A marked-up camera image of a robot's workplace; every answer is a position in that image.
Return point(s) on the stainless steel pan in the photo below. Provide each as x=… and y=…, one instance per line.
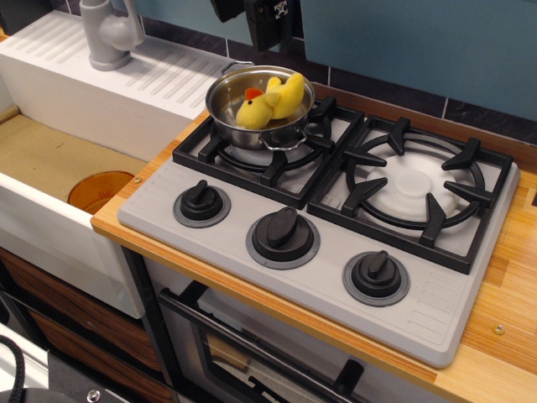
x=226, y=95

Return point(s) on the yellow stuffed duck toy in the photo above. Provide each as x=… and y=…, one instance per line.
x=280, y=100

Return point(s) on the orange plastic sink drain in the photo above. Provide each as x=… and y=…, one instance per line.
x=95, y=191

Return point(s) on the grey toy faucet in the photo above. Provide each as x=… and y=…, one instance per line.
x=110, y=38

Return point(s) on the upper wooden drawer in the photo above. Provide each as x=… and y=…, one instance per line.
x=105, y=321

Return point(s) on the black oven door handle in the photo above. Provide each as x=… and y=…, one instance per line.
x=186, y=305

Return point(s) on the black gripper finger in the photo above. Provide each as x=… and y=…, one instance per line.
x=269, y=22
x=226, y=10

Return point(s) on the white right burner cap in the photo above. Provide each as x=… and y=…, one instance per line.
x=410, y=178

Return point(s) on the lower wooden drawer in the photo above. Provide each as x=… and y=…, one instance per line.
x=122, y=356

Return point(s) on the middle black stove knob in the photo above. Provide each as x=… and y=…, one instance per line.
x=283, y=240

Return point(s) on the left black burner grate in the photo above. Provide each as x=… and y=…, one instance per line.
x=310, y=130

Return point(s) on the grey toy stove top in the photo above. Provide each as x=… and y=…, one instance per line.
x=427, y=324

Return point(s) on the right black stove knob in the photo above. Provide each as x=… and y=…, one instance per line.
x=376, y=278

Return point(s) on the black stove knob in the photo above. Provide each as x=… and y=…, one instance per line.
x=283, y=240
x=201, y=206
x=376, y=278

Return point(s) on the wooden drawer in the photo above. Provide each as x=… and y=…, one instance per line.
x=122, y=356
x=105, y=321

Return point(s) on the left black stove knob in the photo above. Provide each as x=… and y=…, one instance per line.
x=201, y=206

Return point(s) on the white burner cap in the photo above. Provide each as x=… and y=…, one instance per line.
x=263, y=157
x=410, y=178

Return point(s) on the white toy sink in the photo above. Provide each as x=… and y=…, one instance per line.
x=62, y=121

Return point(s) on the white left burner cap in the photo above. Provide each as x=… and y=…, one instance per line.
x=263, y=157

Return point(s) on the oven door with window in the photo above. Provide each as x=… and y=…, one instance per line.
x=243, y=379

